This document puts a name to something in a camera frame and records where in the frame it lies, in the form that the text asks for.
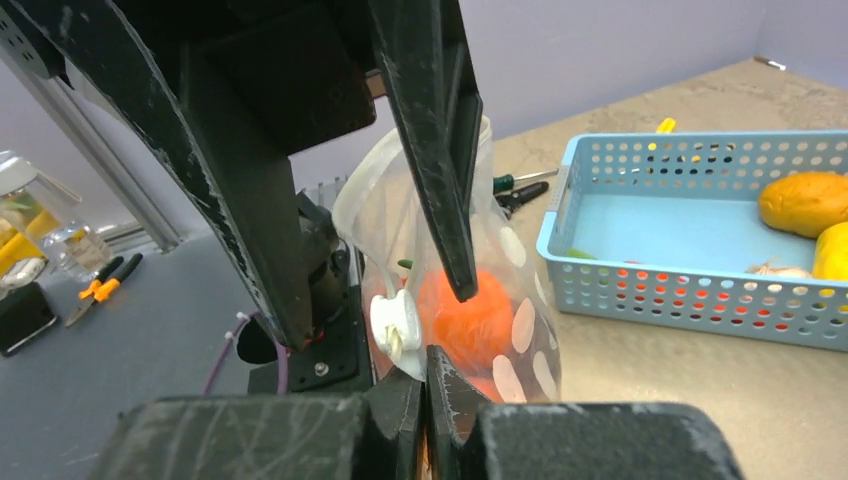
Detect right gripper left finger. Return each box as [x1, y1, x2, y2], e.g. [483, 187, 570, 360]
[89, 368, 424, 479]

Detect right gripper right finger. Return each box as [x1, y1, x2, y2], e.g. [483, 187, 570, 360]
[427, 346, 742, 479]

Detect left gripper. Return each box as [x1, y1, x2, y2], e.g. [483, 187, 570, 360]
[12, 0, 483, 350]

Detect small orange pumpkin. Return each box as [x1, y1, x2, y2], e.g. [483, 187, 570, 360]
[415, 269, 514, 377]

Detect polka dot zip bag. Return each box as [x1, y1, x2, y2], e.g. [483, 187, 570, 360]
[332, 118, 561, 403]

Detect white zip slider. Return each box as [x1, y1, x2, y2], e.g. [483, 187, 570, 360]
[370, 289, 426, 381]

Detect light blue plastic basket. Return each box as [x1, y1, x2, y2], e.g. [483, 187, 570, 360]
[537, 130, 847, 351]

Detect clear glass jar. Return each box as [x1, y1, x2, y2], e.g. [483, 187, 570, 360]
[1, 150, 113, 299]

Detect garlic bulb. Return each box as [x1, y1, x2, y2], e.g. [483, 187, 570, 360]
[745, 261, 813, 279]

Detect yellow lemon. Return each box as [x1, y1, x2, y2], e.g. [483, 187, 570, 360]
[758, 172, 847, 238]

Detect yellow squash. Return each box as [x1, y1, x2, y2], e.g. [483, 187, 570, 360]
[812, 222, 848, 282]

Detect green handle screwdriver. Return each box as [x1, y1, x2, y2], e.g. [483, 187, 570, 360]
[493, 169, 559, 195]

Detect aluminium rail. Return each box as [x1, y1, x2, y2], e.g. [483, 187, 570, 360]
[1, 51, 195, 251]

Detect orange handle pliers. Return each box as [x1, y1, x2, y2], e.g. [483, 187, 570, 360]
[64, 253, 144, 328]

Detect yellow handle screwdriver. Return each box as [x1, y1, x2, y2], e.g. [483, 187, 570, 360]
[655, 117, 677, 134]

